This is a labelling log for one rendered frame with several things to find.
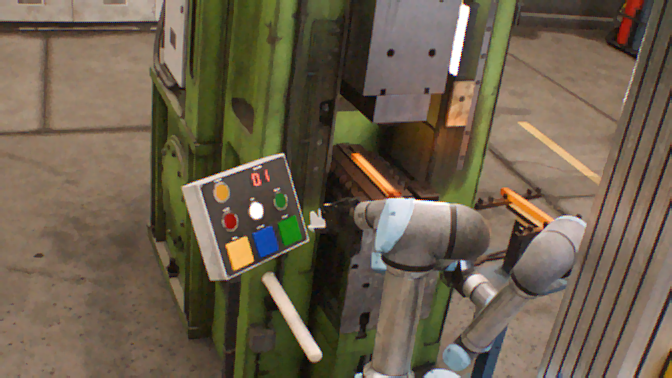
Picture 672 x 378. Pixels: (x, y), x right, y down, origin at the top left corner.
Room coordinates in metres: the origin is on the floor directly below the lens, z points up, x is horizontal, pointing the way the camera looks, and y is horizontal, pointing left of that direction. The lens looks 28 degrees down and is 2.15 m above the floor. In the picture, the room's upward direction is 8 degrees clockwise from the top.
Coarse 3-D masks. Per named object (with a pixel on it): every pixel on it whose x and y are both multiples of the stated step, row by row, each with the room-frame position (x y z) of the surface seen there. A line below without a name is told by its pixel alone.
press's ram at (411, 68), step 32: (352, 0) 2.29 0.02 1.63; (384, 0) 2.16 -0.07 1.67; (416, 0) 2.21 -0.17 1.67; (448, 0) 2.27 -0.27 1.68; (352, 32) 2.26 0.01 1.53; (384, 32) 2.17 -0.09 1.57; (416, 32) 2.22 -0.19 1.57; (448, 32) 2.28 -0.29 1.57; (352, 64) 2.24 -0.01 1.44; (384, 64) 2.18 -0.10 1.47; (416, 64) 2.23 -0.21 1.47; (448, 64) 2.29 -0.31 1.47
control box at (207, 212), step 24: (240, 168) 1.88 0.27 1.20; (264, 168) 1.93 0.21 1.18; (288, 168) 2.00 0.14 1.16; (192, 192) 1.76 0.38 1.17; (240, 192) 1.83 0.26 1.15; (264, 192) 1.89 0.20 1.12; (288, 192) 1.96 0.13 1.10; (192, 216) 1.76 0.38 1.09; (216, 216) 1.74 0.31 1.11; (240, 216) 1.79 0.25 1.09; (264, 216) 1.85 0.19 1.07; (288, 216) 1.91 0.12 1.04; (216, 240) 1.70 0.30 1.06; (216, 264) 1.69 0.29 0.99
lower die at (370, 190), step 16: (352, 144) 2.62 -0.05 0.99; (336, 160) 2.46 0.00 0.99; (352, 160) 2.46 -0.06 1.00; (368, 160) 2.50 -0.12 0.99; (336, 176) 2.35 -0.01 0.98; (352, 176) 2.35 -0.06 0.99; (368, 176) 2.35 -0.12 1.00; (384, 176) 2.38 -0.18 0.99; (352, 192) 2.25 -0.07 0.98; (368, 192) 2.24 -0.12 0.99; (384, 192) 2.24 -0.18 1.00
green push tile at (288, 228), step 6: (294, 216) 1.92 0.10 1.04; (282, 222) 1.88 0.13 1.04; (288, 222) 1.90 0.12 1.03; (294, 222) 1.91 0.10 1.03; (282, 228) 1.87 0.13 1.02; (288, 228) 1.89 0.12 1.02; (294, 228) 1.90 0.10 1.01; (282, 234) 1.86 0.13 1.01; (288, 234) 1.88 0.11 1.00; (294, 234) 1.89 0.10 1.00; (300, 234) 1.91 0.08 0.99; (282, 240) 1.85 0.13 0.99; (288, 240) 1.87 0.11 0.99; (294, 240) 1.88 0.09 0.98
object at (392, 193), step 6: (354, 156) 2.48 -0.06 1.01; (360, 156) 2.49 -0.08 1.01; (360, 162) 2.44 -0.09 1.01; (366, 162) 2.44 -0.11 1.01; (366, 168) 2.39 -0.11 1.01; (372, 168) 2.40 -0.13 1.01; (372, 174) 2.35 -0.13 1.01; (378, 174) 2.36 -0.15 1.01; (378, 180) 2.31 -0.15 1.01; (384, 180) 2.32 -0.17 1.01; (384, 186) 2.27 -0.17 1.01; (390, 186) 2.28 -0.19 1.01; (390, 192) 2.22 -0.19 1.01; (396, 192) 2.22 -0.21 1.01; (396, 198) 2.19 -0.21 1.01
